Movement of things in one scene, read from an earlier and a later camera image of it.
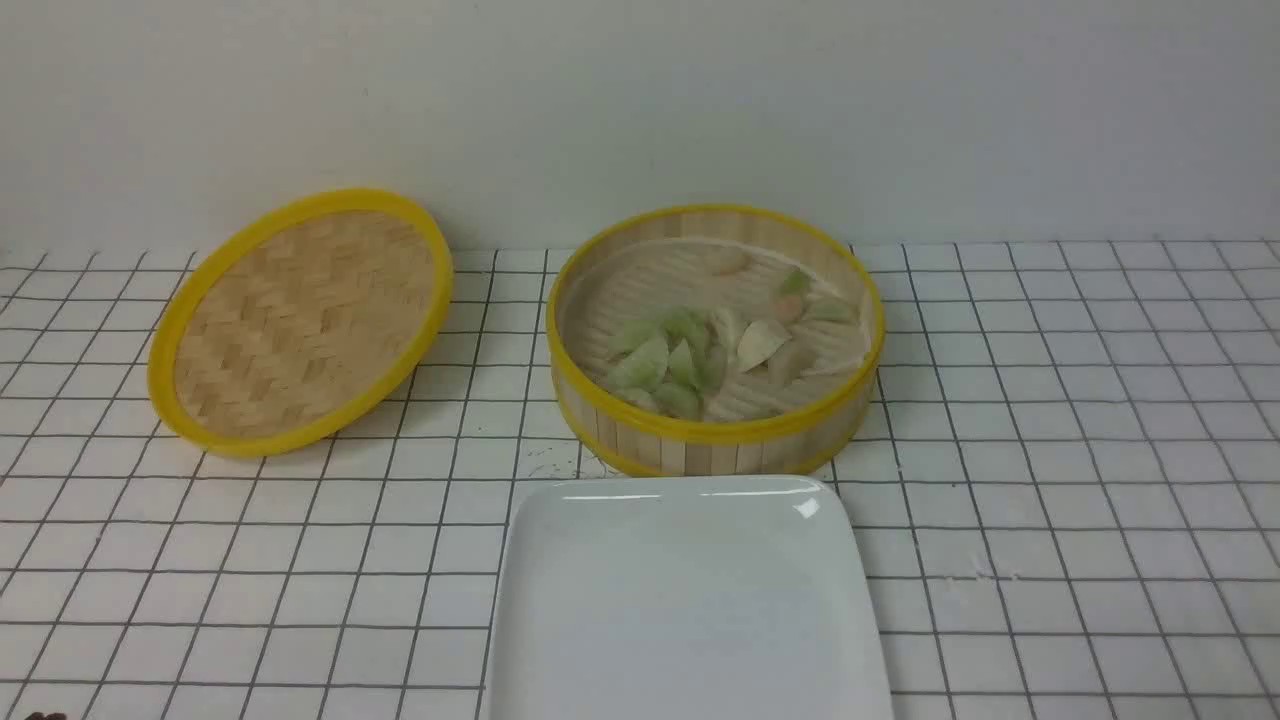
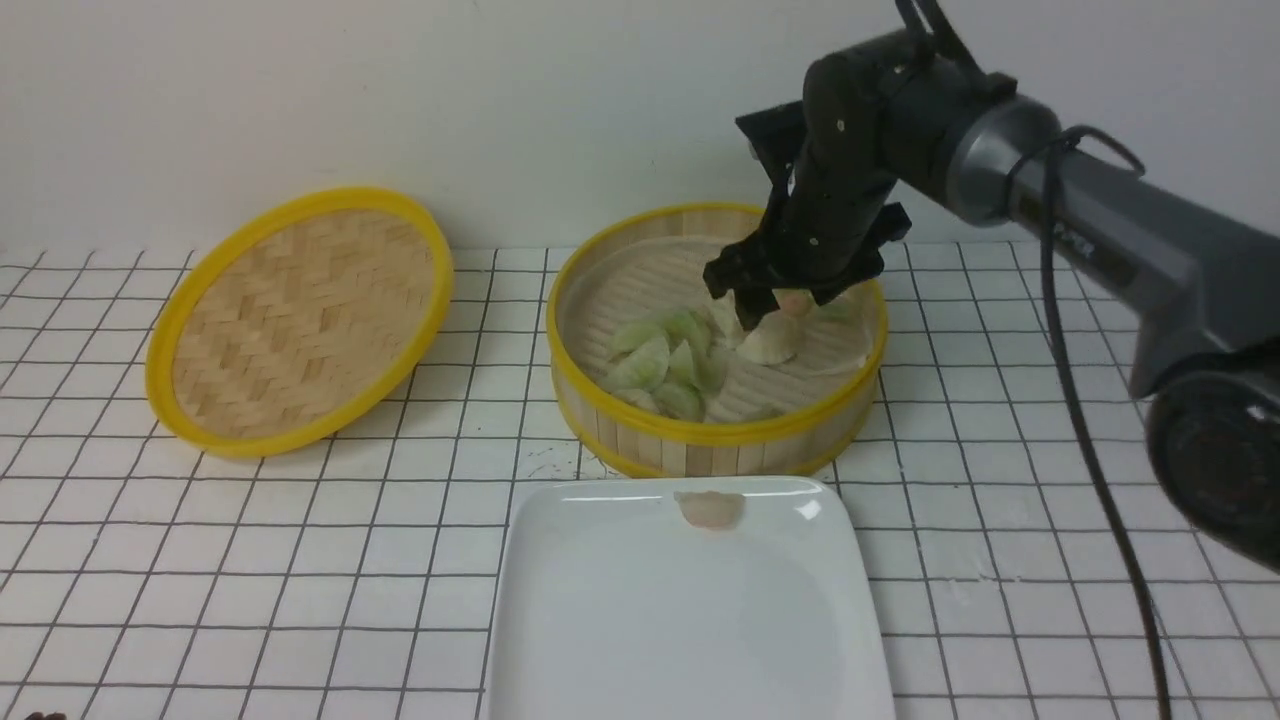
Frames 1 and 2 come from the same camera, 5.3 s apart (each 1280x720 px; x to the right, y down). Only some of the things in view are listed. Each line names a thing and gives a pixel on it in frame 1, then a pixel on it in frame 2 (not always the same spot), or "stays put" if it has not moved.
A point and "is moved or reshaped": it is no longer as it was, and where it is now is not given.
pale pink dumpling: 725,260 is moved or reshaped
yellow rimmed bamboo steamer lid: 295,318 stays put
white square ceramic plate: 682,597 stays put
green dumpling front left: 641,369 stays put
